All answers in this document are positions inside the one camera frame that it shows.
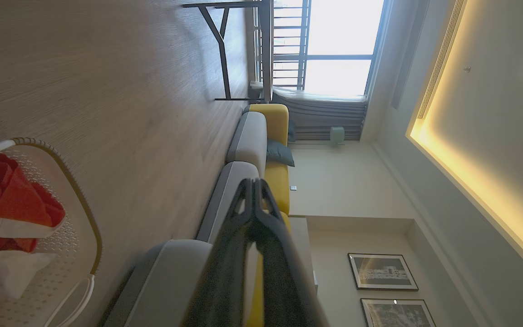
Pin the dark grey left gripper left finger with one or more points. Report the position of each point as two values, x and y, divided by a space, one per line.
225 272

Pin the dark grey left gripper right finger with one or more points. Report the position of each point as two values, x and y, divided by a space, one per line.
284 281

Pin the orange and white cloth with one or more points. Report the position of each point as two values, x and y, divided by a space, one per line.
16 200

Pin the grey and yellow sofa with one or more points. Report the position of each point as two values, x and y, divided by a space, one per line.
248 141

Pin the black framed picture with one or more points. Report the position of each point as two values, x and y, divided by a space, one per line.
382 271
395 314

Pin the dark teal cushion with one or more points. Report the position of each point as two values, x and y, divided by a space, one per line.
291 131
279 153

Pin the pale green small appliance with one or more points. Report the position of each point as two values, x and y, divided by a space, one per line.
337 135

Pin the cream perforated laundry basket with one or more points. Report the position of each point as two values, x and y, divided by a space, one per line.
73 227

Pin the grey curtain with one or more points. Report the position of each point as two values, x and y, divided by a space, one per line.
325 118

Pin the balcony railing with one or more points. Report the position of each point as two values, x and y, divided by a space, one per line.
301 45

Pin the long ceiling air vent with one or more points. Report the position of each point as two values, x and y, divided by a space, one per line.
441 59

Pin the black frame table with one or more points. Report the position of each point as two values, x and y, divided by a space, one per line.
266 45

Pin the dark window frame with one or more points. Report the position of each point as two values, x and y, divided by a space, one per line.
338 57

